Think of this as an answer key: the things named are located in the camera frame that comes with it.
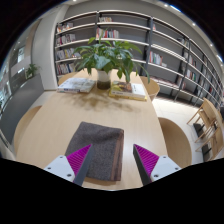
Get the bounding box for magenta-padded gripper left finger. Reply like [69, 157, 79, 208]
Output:
[43, 143, 95, 187]

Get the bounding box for yellow picture book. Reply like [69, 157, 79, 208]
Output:
[108, 80, 148, 102]

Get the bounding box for ceiling lights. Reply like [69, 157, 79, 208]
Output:
[162, 1, 224, 65]

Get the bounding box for grey brown towel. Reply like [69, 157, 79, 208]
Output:
[63, 121, 126, 183]

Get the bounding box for wall bookshelf unit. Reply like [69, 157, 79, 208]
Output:
[53, 9, 224, 108]

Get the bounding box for slatted wooden armchair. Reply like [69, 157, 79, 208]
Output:
[186, 97, 224, 162]

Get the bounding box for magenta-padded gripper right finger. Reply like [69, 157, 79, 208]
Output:
[132, 143, 183, 187]

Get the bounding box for round-backed wooden chair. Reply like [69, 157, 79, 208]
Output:
[56, 71, 80, 86]
[139, 75, 161, 102]
[157, 116, 193, 168]

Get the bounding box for small green background plant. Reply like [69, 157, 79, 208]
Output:
[25, 62, 41, 80]

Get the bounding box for white cover book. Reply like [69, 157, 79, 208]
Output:
[56, 77, 97, 94]

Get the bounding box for green potted plant white pot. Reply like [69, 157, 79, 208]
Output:
[73, 31, 151, 91]

